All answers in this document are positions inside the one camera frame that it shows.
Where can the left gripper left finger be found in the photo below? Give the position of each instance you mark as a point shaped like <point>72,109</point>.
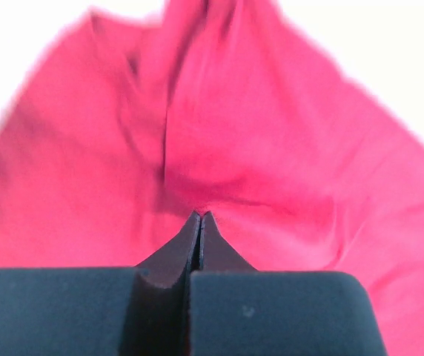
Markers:
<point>138,310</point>

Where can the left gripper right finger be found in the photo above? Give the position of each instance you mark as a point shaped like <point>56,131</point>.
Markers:
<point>238,310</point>

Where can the red t shirt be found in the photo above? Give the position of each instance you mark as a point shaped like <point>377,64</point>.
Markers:
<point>124,128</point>

